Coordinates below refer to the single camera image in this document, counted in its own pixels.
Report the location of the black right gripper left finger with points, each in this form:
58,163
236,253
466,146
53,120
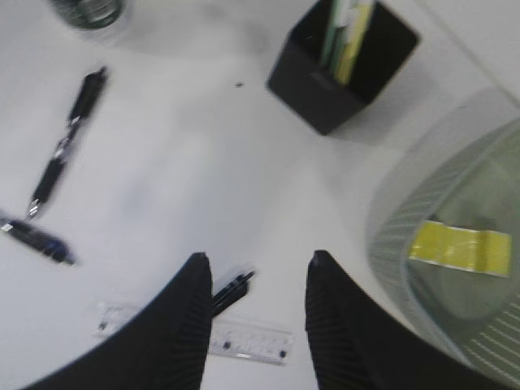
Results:
164,347

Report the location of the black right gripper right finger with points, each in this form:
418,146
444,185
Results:
356,344

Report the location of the clear plastic ruler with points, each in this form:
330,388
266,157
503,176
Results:
230,339

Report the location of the black pen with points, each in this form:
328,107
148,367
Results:
90,91
35,238
231,293

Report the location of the yellow waste paper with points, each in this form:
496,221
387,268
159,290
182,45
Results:
484,252

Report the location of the yellow highlighter pen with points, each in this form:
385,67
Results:
359,19

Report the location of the clear water bottle green label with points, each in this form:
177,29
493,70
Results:
88,14

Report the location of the mint green utility knife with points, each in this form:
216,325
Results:
337,21

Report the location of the green woven plastic basket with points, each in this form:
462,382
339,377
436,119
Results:
464,172

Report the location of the black square pen holder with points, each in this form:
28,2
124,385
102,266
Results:
313,92

